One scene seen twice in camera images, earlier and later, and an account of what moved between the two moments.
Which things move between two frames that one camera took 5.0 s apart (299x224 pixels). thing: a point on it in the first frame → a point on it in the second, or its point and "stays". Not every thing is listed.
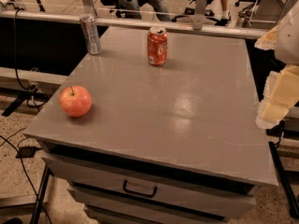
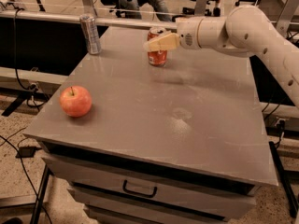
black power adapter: [27, 151] stays
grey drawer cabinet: [174, 143] stays
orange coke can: [157, 46] stays
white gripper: [289, 41] → [188, 36]
